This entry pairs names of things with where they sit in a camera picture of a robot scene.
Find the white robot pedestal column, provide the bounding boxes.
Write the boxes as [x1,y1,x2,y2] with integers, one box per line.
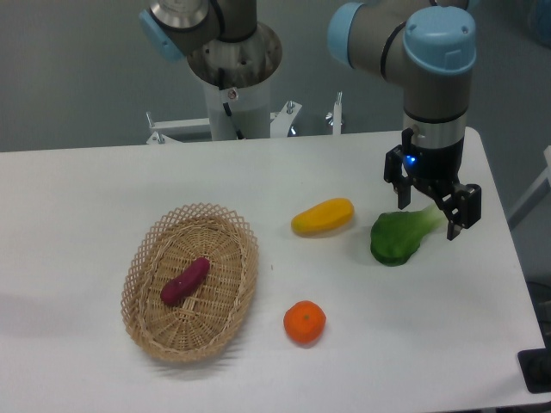
[202,80,271,141]

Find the white frame at right edge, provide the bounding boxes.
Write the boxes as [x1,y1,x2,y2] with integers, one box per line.
[506,146,550,231]

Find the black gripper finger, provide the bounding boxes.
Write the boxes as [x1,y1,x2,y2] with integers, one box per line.
[430,181,482,241]
[383,145,412,209]

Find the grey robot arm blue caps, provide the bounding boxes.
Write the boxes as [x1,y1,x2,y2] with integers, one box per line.
[139,1,481,239]

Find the purple sweet potato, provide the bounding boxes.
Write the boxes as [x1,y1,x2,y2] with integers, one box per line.
[160,257,210,305]

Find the yellow orange mango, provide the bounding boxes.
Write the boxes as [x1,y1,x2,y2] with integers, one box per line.
[291,198,355,236]

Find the white metal base frame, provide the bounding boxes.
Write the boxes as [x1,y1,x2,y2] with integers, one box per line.
[144,90,348,145]

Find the oval woven wicker basket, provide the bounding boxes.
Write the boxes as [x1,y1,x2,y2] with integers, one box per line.
[121,203,258,362]

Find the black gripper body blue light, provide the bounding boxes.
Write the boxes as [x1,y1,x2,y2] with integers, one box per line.
[401,128,464,199]

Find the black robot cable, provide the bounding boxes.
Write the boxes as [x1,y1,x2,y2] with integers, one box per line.
[216,67,245,141]

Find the orange tangerine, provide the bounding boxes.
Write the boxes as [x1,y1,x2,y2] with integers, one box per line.
[283,300,326,345]

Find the black device at table edge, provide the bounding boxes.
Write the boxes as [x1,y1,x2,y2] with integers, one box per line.
[517,348,550,394]

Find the green bok choy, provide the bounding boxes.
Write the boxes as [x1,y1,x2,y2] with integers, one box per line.
[370,206,447,267]

